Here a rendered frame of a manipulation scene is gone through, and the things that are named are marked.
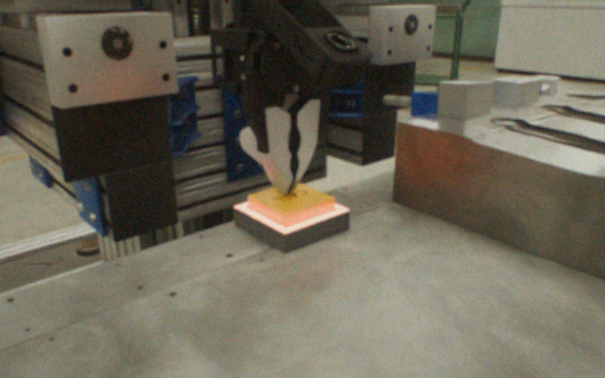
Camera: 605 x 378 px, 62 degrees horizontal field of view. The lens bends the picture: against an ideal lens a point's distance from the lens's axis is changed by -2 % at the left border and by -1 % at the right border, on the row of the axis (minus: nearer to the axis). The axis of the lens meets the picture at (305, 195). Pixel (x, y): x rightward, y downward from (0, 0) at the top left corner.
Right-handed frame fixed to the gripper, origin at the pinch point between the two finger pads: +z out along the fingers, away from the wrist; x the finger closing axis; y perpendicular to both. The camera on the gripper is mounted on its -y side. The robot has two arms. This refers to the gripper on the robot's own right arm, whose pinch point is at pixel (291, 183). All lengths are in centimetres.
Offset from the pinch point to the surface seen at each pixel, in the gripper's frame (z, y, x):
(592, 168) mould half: -3.7, -20.8, -14.2
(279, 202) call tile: 1.2, -0.5, 1.9
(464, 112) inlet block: -5.1, -6.0, -18.4
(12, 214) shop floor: 84, 233, -11
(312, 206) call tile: 1.4, -2.9, -0.1
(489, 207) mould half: 1.6, -13.3, -12.5
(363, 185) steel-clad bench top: 4.6, 3.5, -13.8
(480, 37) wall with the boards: 48, 413, -713
